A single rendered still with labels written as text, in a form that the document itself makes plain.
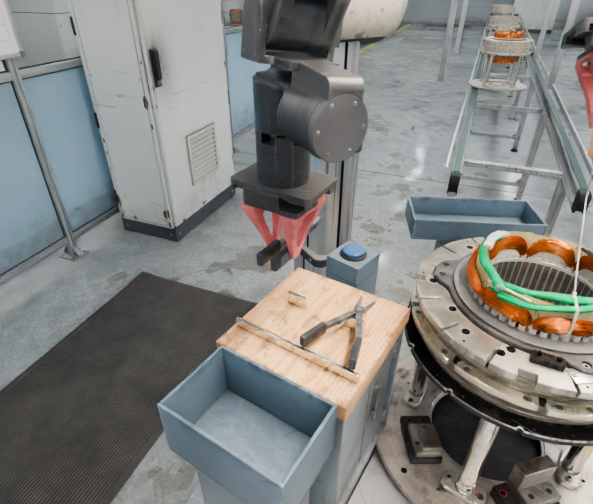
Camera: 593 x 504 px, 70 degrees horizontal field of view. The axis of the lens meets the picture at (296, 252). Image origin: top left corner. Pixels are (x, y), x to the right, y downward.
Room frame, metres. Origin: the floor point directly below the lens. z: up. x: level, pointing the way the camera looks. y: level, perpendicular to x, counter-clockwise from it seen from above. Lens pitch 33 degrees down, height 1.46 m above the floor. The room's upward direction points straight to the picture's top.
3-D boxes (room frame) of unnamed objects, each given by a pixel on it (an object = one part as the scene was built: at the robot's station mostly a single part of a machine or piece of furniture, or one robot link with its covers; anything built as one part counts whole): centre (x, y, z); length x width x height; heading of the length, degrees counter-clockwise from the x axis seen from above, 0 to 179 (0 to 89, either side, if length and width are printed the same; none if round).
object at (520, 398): (0.34, -0.24, 1.06); 0.09 x 0.04 x 0.01; 63
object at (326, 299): (0.43, -0.03, 1.05); 0.20 x 0.19 x 0.02; 147
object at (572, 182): (6.09, -2.72, 0.40); 9.75 x 0.62 x 0.79; 158
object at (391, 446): (0.45, -0.33, 0.80); 0.39 x 0.39 x 0.01
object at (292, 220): (0.43, 0.01, 1.22); 0.07 x 0.07 x 0.09; 58
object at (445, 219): (0.77, -0.36, 0.92); 0.25 x 0.11 x 0.28; 85
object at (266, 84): (0.43, 0.01, 1.36); 0.07 x 0.06 x 0.07; 31
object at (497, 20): (5.11, -2.21, 0.94); 0.39 x 0.39 x 0.30
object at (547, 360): (0.33, -0.28, 1.10); 0.03 x 0.01 x 0.01; 63
